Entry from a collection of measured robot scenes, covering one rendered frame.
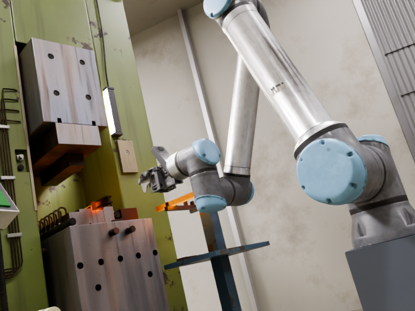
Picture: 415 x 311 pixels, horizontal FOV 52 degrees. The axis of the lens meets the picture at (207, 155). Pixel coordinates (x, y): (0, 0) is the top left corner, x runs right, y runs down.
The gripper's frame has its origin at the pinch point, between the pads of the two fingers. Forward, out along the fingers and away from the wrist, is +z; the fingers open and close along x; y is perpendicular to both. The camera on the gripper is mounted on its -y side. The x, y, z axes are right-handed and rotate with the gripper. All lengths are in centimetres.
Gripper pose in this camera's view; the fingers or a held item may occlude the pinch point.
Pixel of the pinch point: (141, 181)
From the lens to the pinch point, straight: 154.4
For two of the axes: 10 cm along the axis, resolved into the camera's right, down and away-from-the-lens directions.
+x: 7.1, 0.2, 7.0
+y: 2.3, 9.3, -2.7
